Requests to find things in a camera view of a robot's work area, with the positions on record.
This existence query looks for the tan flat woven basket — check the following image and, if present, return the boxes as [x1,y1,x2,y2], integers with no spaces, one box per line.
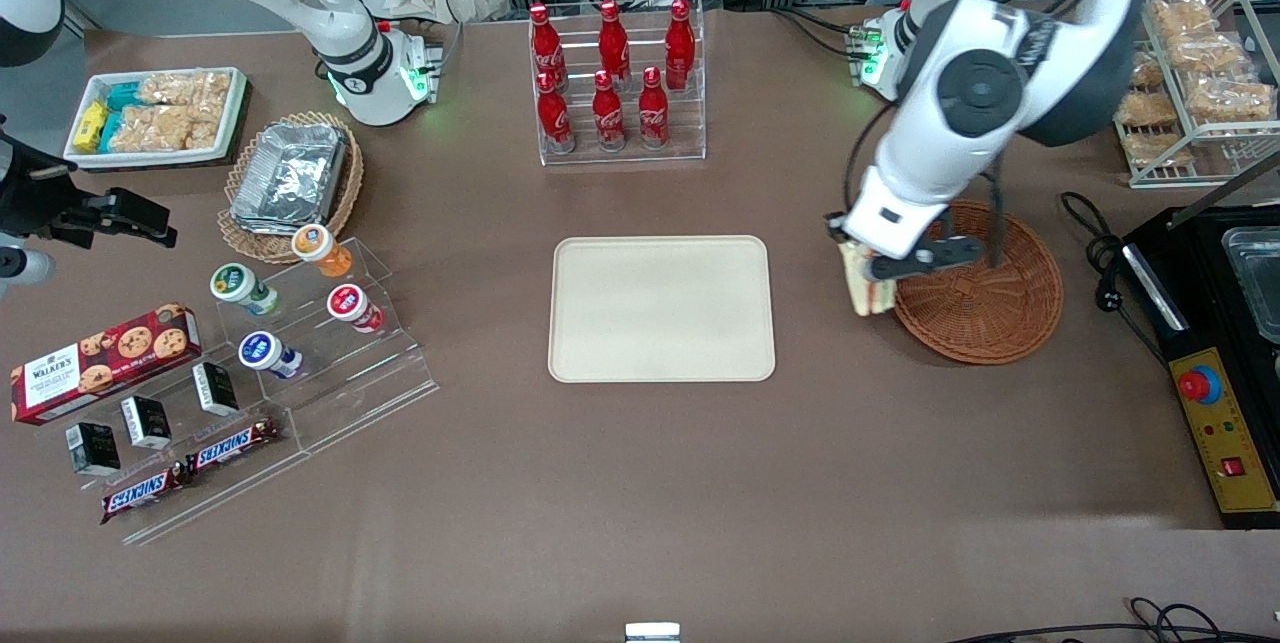
[217,112,364,266]

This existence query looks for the black appliance with yellow panel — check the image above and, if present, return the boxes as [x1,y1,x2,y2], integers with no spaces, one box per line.
[1120,151,1280,530]

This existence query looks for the red cola bottle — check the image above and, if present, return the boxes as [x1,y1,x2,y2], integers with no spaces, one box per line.
[597,0,632,86]
[528,2,565,92]
[591,70,628,153]
[664,0,697,91]
[536,70,577,156]
[637,66,672,151]

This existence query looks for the yellow snack pack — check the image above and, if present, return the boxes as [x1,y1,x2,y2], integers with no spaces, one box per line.
[73,101,110,154]

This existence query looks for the red lid cup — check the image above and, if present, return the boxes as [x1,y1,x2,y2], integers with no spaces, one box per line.
[326,284,385,335]

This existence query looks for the blue lid cup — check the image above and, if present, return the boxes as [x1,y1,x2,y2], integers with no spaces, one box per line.
[237,330,304,381]

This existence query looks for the black floor cables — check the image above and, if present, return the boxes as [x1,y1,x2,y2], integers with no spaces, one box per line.
[945,597,1280,643]

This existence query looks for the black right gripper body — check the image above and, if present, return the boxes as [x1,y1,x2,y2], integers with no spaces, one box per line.
[0,121,103,244]

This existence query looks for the white wire rack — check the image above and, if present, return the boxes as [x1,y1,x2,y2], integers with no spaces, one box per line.
[1113,0,1280,190]

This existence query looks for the clear acrylic bottle rack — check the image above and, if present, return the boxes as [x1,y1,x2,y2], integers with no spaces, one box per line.
[527,0,708,167]

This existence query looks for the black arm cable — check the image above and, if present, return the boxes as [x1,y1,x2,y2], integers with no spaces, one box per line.
[982,151,1009,270]

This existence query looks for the clear glass pan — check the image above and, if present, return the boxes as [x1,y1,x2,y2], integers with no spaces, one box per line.
[1221,225,1280,346]

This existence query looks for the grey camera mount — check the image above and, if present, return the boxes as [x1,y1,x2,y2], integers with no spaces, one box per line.
[0,243,55,297]

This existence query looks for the beige plastic serving tray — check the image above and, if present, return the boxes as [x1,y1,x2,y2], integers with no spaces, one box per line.
[548,235,777,384]

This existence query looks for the red emergency stop button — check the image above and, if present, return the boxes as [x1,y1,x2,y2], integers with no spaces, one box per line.
[1177,364,1224,407]

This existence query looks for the white rectangular snack tray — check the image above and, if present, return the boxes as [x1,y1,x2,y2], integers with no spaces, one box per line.
[63,66,250,171]

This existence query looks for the triangle sandwich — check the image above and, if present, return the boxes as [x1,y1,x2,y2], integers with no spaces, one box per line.
[839,241,897,317]

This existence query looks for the clear acrylic stepped display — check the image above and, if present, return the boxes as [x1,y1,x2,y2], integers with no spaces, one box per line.
[38,237,440,546]

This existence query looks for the small black box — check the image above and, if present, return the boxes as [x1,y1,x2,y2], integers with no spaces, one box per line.
[65,420,122,477]
[191,360,242,417]
[119,394,174,451]

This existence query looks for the red Walkers cookie box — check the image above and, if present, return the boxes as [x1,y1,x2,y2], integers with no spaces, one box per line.
[9,302,202,427]

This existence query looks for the brown woven round basket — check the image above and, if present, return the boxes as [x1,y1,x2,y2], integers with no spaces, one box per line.
[892,201,1065,366]

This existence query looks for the orange lid cup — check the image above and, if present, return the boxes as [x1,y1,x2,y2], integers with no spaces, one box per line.
[291,224,354,280]

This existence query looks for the green lid cup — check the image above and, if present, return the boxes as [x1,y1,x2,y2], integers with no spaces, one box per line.
[209,262,280,317]

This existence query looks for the stack of foil containers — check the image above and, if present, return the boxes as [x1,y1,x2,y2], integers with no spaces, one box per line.
[230,122,350,235]

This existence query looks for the black power cable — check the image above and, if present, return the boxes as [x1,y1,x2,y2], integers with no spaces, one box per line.
[1059,191,1173,366]

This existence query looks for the Snickers chocolate bar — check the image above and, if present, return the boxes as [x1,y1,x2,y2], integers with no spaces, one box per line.
[99,467,192,525]
[184,417,282,475]

